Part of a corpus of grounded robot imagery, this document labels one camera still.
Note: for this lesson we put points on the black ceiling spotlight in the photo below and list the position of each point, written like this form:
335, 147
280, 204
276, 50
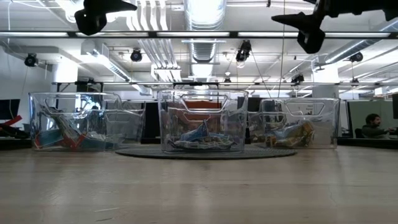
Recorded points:
244, 49
356, 57
297, 78
31, 60
136, 56

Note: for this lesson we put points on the orange panel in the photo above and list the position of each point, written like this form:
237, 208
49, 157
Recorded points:
202, 104

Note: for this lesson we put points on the pale silver granola bar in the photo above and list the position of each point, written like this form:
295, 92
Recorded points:
60, 123

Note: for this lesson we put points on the black rail clamp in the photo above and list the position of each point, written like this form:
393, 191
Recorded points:
196, 84

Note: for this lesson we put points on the silver ventilation duct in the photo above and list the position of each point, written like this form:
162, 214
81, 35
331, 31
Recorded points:
203, 51

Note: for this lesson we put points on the white ceiling duct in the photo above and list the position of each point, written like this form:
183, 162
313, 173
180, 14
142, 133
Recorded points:
109, 67

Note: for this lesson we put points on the grey green partition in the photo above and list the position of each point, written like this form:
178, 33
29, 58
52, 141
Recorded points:
354, 115

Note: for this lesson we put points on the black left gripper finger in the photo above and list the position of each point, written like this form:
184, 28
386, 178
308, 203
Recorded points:
119, 5

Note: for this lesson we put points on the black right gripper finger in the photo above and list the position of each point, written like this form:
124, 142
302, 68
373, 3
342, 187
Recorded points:
295, 20

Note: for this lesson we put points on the black monitor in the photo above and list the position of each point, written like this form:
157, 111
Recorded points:
9, 109

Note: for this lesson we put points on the green gold granola bar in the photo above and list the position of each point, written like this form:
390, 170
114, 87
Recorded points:
303, 133
280, 141

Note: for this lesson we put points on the clear plastic bin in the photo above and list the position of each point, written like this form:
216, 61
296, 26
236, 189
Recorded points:
130, 124
202, 99
326, 130

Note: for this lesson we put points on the white ceiling pipes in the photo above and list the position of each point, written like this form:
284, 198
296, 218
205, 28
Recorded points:
155, 53

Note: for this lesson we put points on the white column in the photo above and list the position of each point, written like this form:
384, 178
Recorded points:
326, 84

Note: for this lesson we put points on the person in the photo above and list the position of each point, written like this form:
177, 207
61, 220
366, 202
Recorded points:
371, 130

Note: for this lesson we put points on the grey round woven mat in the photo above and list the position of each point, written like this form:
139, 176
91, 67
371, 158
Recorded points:
140, 153

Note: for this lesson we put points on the grey horizontal rail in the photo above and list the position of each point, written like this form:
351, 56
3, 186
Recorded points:
264, 83

